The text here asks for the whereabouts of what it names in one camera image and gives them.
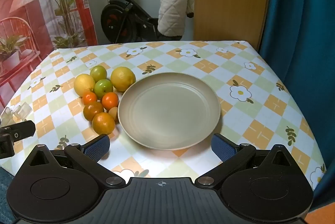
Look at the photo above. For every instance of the beige round plate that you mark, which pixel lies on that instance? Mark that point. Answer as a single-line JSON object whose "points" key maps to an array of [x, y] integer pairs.
{"points": [[170, 108]]}

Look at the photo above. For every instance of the printed red backdrop cloth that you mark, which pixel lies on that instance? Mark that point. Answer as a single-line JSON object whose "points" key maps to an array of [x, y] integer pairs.
{"points": [[26, 4]]}

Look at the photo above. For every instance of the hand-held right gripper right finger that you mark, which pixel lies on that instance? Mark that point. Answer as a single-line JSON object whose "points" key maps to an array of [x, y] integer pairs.
{"points": [[223, 147]]}

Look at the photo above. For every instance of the green plum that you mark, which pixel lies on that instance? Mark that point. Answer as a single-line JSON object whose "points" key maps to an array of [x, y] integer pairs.
{"points": [[98, 72], [103, 87]]}

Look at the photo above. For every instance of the small bright orange tangerine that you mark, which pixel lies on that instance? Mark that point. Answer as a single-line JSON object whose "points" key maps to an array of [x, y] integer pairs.
{"points": [[89, 98], [110, 101]]}

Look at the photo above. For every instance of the dark-skinned orange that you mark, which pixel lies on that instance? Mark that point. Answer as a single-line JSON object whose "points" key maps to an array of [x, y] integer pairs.
{"points": [[103, 123], [93, 110]]}

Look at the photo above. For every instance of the clear plastic item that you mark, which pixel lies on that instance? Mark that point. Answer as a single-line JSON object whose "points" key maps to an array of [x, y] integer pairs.
{"points": [[22, 110]]}

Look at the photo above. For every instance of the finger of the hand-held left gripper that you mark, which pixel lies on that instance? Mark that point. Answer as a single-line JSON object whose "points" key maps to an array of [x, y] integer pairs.
{"points": [[22, 129]]}

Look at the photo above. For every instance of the checked flower tablecloth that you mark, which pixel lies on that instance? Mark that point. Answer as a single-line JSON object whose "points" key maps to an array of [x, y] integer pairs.
{"points": [[183, 61]]}

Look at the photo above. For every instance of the yellow lemon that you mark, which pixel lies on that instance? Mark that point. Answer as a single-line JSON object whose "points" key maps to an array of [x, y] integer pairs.
{"points": [[84, 85], [123, 79]]}

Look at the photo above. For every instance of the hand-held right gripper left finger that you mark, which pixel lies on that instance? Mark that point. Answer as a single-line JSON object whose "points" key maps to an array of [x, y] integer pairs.
{"points": [[96, 148]]}

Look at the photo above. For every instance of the small tan round fruit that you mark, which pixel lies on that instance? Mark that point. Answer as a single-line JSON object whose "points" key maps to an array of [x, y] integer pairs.
{"points": [[113, 113]]}

